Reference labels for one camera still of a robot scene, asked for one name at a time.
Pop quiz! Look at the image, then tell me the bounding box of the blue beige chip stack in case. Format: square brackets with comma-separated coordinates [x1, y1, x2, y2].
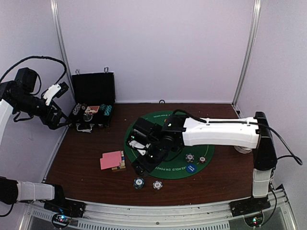
[72, 103, 82, 115]

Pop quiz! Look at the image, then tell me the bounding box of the blue beige chip mat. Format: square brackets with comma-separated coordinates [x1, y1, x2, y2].
[185, 154, 195, 162]

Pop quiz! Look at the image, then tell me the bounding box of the boxed playing card deck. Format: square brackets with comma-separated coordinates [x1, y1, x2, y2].
[85, 106, 100, 114]

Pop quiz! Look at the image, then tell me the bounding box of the blue small blind button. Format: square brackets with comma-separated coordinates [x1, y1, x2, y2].
[186, 164, 197, 173]

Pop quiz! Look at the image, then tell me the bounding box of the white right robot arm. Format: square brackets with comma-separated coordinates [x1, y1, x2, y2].
[126, 109, 278, 212]

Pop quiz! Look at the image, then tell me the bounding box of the black poker chip case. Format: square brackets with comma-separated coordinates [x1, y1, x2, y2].
[69, 67, 116, 133]

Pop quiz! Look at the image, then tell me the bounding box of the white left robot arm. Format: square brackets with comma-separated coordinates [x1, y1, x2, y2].
[0, 56, 71, 213]

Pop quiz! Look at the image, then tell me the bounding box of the aluminium front rail base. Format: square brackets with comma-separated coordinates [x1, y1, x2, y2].
[19, 184, 300, 230]

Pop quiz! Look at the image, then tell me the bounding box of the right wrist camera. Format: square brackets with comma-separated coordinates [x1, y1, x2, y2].
[127, 117, 154, 148]

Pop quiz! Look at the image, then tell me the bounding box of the blue green 50 chip stack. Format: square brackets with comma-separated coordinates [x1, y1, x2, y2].
[133, 177, 144, 189]

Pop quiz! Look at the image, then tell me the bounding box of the blue beige 10 chip stack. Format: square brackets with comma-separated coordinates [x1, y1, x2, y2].
[153, 181, 163, 190]

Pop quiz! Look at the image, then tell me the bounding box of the clear acrylic dealer button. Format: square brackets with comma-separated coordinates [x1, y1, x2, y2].
[83, 114, 93, 122]

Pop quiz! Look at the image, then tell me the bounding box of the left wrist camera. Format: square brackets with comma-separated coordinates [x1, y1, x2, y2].
[43, 82, 69, 106]

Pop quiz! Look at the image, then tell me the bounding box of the dark blue green chip stack in case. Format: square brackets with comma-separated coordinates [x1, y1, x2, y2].
[99, 104, 106, 113]

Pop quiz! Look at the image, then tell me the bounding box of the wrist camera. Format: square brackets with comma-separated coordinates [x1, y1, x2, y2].
[43, 82, 69, 106]
[127, 117, 154, 148]

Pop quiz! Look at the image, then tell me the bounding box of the green round poker mat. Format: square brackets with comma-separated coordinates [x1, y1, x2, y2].
[124, 111, 215, 180]

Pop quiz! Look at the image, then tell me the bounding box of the pink playing cards pile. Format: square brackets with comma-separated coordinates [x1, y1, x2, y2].
[100, 151, 121, 170]

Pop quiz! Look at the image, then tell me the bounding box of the open card deck box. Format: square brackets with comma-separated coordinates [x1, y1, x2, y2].
[111, 151, 126, 172]

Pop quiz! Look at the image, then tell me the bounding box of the teal blue chip stack in case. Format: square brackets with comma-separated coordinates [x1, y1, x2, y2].
[104, 105, 113, 116]

